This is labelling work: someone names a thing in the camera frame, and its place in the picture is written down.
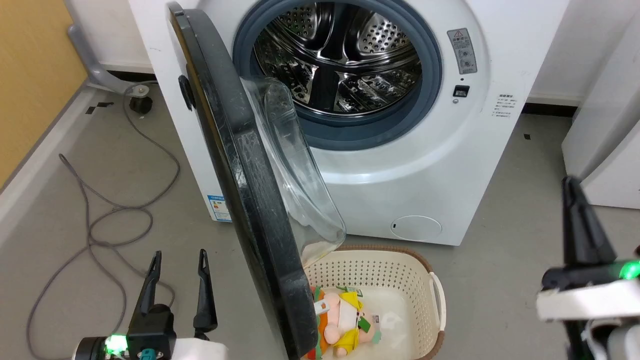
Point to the grey drain pipe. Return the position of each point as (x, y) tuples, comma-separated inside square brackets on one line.
[(95, 70)]

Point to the beige perforated laundry basket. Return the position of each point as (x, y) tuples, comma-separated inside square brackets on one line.
[(400, 270)]

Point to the blue energy label sticker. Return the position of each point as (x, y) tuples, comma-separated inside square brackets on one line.
[(219, 208)]

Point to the stainless steel washer drum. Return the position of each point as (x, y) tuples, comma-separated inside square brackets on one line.
[(350, 50)]

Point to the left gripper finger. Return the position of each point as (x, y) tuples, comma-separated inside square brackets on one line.
[(150, 287), (204, 300)]

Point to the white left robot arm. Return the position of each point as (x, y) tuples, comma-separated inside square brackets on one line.
[(200, 351)]

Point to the grey rubber door gasket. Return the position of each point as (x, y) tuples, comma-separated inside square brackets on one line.
[(350, 135)]

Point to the plush doll in yellow clothes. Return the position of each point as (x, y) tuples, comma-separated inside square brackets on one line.
[(345, 315)]

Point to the black round plug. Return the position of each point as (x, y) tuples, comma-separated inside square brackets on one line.
[(141, 104)]

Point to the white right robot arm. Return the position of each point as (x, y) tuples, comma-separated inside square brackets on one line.
[(610, 342)]

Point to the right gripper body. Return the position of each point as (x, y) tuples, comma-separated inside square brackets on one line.
[(585, 295)]

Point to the black round glass washer door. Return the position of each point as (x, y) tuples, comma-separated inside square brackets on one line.
[(250, 190)]

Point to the white front-load washing machine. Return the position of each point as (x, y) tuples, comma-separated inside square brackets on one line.
[(425, 175)]

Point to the round white filter cover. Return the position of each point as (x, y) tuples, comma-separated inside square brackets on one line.
[(416, 228)]

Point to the grey warning label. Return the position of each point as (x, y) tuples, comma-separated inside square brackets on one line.
[(462, 50)]

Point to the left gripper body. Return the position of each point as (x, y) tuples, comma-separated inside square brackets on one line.
[(150, 332)]

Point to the white text sticker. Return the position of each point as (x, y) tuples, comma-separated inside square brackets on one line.
[(507, 106)]

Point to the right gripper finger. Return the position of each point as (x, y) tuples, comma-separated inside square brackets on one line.
[(582, 235)]

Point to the white cabinet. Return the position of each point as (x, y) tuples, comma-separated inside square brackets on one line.
[(610, 150)]

